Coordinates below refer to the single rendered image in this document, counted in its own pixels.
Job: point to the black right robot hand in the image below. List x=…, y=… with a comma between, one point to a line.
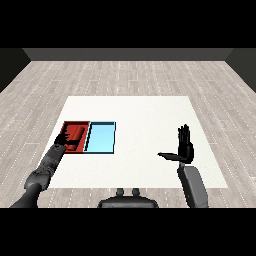
x=185, y=146

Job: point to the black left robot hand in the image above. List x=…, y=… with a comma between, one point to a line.
x=62, y=140

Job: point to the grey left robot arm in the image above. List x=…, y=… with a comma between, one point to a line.
x=43, y=168

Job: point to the red shallow open box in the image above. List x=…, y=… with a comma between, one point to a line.
x=77, y=136

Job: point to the light blue shallow open box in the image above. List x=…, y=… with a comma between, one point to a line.
x=100, y=137

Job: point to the dark grey robot body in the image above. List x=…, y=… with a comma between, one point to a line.
x=128, y=200

